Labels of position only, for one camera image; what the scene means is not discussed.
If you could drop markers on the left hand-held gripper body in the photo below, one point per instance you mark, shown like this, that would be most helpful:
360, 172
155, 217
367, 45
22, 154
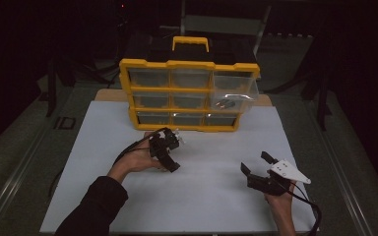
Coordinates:
164, 142

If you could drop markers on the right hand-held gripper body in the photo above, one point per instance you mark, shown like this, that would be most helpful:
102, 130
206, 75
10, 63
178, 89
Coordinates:
270, 185

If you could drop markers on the clear plastic storage drawer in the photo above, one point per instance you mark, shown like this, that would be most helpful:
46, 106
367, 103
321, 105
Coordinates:
242, 98

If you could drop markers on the yellow drawer cabinet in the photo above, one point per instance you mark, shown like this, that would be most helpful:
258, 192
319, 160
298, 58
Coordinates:
233, 67

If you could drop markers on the person's right hand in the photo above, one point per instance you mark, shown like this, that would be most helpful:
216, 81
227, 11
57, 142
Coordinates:
282, 205

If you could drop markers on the person's left hand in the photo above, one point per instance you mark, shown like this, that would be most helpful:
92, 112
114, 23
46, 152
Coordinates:
134, 162

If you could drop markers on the set of clear cabinet drawers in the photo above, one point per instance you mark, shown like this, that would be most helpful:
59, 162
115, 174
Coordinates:
151, 78

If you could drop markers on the dark metal stand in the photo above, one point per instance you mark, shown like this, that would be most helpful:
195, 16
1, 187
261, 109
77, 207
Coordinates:
50, 88
323, 98

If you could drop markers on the grey metal rail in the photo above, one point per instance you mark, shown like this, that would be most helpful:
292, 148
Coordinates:
13, 183
343, 187

